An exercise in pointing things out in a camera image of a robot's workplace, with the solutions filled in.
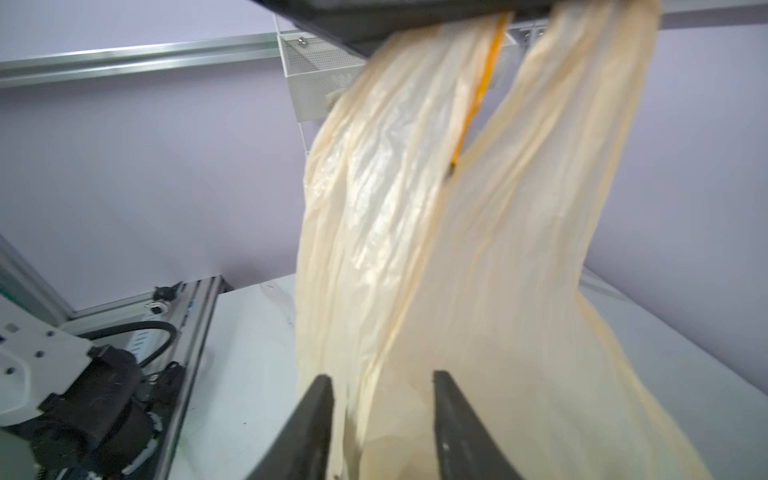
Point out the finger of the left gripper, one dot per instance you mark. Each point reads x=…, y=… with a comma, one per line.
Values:
x=360, y=27

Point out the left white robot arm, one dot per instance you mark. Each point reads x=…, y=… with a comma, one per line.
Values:
x=109, y=402

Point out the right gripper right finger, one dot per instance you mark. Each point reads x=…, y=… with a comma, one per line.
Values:
x=464, y=448

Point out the translucent beige plastic bag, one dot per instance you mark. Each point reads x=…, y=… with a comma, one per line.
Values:
x=422, y=250

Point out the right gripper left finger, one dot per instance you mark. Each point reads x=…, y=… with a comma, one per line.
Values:
x=301, y=449

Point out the white lower mesh shelf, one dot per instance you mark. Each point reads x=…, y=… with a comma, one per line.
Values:
x=317, y=74

